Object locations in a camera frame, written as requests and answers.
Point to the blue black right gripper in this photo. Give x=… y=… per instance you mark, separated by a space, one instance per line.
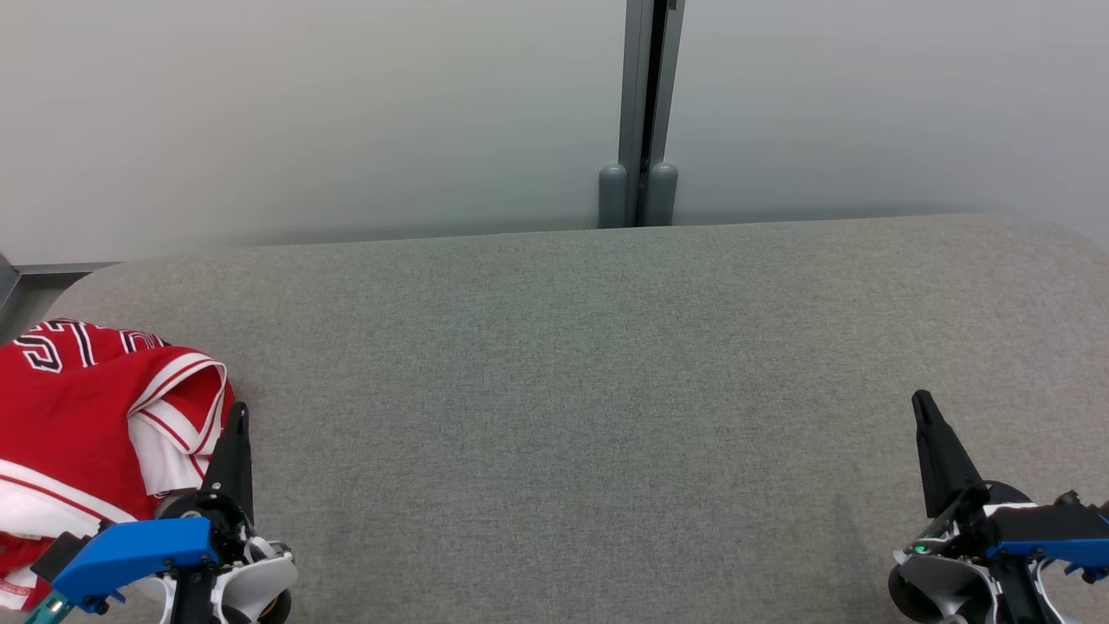
x=1048 y=529

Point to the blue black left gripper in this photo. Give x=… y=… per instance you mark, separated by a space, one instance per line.
x=130 y=550

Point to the red Bulls basketball jersey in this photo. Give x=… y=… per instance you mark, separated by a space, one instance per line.
x=78 y=407

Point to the grey fabric sofa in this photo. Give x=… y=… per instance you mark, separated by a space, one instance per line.
x=563 y=390

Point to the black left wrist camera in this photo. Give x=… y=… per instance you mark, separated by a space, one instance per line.
x=59 y=555

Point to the grey metal floor rail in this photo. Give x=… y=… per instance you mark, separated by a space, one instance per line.
x=52 y=269

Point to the grey cylindrical post bumper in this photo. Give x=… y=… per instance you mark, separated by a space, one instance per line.
x=662 y=196
x=612 y=198

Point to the grey metal partition post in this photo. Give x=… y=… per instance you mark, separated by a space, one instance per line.
x=645 y=78

